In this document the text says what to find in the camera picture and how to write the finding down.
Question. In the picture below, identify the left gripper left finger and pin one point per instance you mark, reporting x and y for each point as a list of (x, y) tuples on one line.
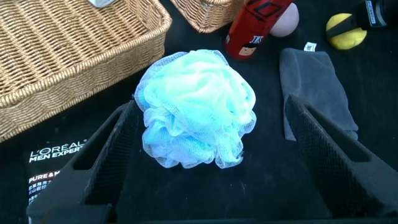
[(93, 174)]

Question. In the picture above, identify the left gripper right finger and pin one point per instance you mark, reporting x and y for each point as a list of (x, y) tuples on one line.
[(342, 174)]

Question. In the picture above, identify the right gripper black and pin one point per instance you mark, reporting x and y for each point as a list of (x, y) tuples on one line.
[(379, 12)]

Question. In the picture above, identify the yellow lemon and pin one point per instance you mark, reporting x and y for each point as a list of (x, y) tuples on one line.
[(345, 42)]

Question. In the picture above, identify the pink egg-shaped food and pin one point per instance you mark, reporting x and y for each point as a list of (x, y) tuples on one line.
[(287, 23)]

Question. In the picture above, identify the grey towel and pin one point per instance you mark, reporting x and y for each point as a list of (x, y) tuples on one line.
[(311, 81)]

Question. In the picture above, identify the red cola can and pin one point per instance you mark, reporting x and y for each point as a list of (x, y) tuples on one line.
[(252, 28)]

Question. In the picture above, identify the blue mesh bath sponge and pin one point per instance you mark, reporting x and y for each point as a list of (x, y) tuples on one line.
[(196, 109)]

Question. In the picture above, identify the woven wicker basket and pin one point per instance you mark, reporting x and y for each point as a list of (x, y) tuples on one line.
[(208, 15), (62, 56)]

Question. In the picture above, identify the black face wash tube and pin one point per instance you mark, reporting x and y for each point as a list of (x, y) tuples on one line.
[(43, 168)]

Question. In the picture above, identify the black table cloth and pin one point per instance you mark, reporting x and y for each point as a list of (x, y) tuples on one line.
[(217, 193)]

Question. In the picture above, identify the white lotion bottle blue cap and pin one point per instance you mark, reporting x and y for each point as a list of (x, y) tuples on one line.
[(101, 2)]

